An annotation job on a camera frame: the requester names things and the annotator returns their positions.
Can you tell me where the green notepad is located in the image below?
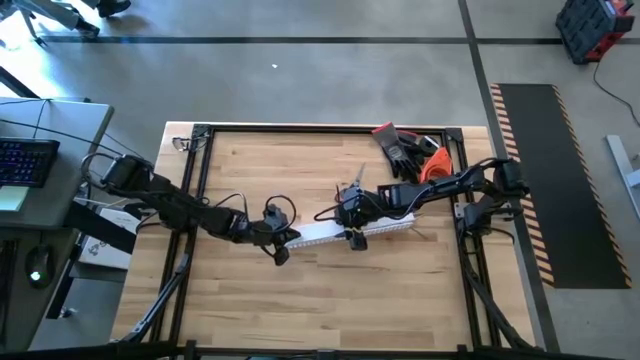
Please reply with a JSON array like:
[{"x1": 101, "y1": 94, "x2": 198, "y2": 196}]
[{"x1": 0, "y1": 184, "x2": 30, "y2": 213}]

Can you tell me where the orange tape dispenser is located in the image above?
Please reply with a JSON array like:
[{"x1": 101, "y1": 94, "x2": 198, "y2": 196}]
[{"x1": 418, "y1": 146, "x2": 455, "y2": 184}]

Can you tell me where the black glove red cuff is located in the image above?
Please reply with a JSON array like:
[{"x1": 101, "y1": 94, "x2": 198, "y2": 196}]
[
  {"x1": 397, "y1": 128, "x2": 427, "y2": 171},
  {"x1": 370, "y1": 121, "x2": 420, "y2": 180}
]

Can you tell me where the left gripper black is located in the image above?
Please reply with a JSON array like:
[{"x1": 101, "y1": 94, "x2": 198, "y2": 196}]
[{"x1": 248, "y1": 218, "x2": 303, "y2": 268}]

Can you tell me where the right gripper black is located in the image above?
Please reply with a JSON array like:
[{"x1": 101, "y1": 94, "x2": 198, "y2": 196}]
[{"x1": 347, "y1": 191, "x2": 383, "y2": 253}]

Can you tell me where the person's foot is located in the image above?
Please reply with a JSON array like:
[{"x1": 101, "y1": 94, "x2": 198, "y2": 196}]
[{"x1": 96, "y1": 0, "x2": 133, "y2": 19}]

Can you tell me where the grey chair base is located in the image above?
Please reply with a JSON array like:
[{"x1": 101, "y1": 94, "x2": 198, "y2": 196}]
[{"x1": 0, "y1": 0, "x2": 101, "y2": 47}]

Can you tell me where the black tape roll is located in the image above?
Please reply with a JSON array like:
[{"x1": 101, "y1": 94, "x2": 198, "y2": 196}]
[{"x1": 417, "y1": 134, "x2": 442, "y2": 157}]

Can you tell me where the dark tool case red trim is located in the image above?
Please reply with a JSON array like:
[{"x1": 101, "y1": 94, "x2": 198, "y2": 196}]
[{"x1": 554, "y1": 0, "x2": 636, "y2": 66}]

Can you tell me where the grey metal beam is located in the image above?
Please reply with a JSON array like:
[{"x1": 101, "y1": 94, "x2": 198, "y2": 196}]
[{"x1": 605, "y1": 133, "x2": 640, "y2": 222}]

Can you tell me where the white slotted cable duct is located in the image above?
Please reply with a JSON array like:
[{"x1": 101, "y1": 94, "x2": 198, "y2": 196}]
[{"x1": 285, "y1": 212, "x2": 417, "y2": 250}]

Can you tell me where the black keyboard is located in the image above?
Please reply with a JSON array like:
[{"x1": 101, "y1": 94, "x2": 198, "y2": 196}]
[{"x1": 0, "y1": 137, "x2": 62, "y2": 189}]

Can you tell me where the black computer mouse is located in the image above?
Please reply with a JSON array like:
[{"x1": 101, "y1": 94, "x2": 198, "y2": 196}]
[{"x1": 24, "y1": 243, "x2": 56, "y2": 290}]

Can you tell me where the black yellow-striped floor mat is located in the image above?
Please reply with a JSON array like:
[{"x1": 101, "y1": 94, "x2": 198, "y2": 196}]
[{"x1": 488, "y1": 82, "x2": 634, "y2": 290}]

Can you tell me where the grey desk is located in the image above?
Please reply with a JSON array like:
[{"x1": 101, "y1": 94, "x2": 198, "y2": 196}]
[{"x1": 0, "y1": 97, "x2": 116, "y2": 354}]

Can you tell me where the white cable duct lid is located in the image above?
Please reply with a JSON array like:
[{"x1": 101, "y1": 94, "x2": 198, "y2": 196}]
[{"x1": 289, "y1": 213, "x2": 416, "y2": 246}]

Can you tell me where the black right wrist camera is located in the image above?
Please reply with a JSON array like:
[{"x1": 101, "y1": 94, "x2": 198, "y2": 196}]
[{"x1": 333, "y1": 197, "x2": 352, "y2": 227}]

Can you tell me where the white cardboard box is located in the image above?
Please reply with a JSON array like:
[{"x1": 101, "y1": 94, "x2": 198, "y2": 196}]
[{"x1": 78, "y1": 206, "x2": 135, "y2": 271}]

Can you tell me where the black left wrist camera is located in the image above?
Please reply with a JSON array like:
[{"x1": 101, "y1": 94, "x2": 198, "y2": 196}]
[{"x1": 263, "y1": 202, "x2": 290, "y2": 227}]

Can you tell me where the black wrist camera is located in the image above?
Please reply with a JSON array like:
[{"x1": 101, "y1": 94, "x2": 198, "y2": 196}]
[
  {"x1": 333, "y1": 197, "x2": 352, "y2": 227},
  {"x1": 263, "y1": 202, "x2": 290, "y2": 227}
]

